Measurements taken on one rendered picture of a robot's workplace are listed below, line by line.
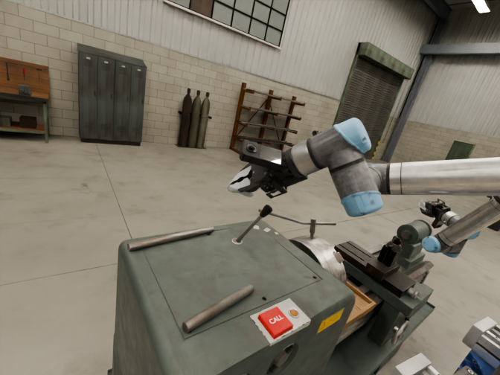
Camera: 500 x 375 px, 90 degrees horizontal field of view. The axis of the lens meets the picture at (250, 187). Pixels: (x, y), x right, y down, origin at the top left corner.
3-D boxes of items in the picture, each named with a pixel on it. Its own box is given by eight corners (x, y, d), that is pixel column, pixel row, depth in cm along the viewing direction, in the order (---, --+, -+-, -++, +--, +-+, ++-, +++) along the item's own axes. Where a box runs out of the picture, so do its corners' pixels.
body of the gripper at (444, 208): (437, 197, 137) (454, 207, 125) (437, 210, 140) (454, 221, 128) (423, 201, 137) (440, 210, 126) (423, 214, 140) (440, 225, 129)
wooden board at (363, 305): (340, 332, 108) (343, 326, 107) (284, 278, 134) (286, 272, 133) (373, 309, 127) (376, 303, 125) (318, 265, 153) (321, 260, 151)
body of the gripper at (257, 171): (268, 200, 66) (309, 184, 59) (247, 184, 60) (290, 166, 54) (268, 177, 70) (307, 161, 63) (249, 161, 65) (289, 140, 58)
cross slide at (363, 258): (399, 298, 130) (403, 292, 128) (332, 251, 160) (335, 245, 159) (413, 288, 141) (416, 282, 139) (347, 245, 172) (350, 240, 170)
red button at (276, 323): (272, 341, 54) (275, 335, 53) (256, 320, 58) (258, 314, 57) (292, 331, 57) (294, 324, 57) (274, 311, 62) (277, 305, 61)
